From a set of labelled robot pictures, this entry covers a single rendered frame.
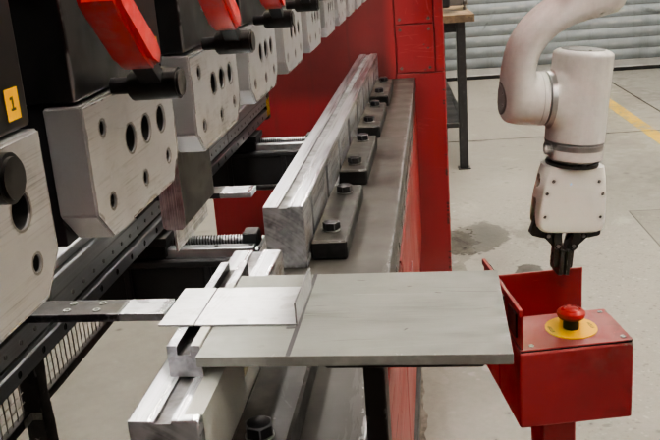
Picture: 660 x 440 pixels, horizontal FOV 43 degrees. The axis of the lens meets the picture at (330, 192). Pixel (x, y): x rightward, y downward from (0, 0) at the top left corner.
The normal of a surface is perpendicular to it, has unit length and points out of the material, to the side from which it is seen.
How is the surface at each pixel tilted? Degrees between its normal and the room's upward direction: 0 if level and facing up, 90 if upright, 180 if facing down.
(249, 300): 0
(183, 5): 90
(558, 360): 90
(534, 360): 90
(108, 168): 90
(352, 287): 0
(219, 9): 140
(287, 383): 0
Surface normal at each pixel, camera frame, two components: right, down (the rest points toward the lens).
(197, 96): 0.99, -0.04
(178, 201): -0.11, 0.29
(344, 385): -0.07, -0.96
